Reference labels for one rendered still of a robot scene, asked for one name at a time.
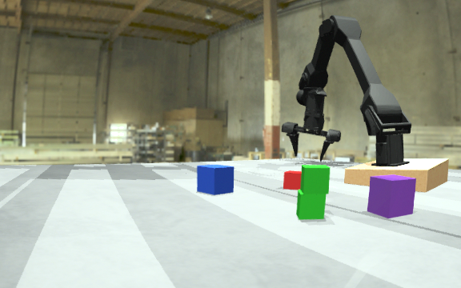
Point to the blue cube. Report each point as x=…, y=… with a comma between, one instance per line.
x=215, y=179

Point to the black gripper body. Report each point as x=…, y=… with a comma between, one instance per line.
x=313, y=123

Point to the green block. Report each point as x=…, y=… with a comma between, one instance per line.
x=315, y=179
x=310, y=206

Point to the red block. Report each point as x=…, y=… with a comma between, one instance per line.
x=291, y=180

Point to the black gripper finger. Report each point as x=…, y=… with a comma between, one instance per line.
x=295, y=142
x=325, y=147

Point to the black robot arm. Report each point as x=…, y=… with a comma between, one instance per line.
x=380, y=108

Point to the purple cube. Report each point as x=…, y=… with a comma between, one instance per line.
x=391, y=195

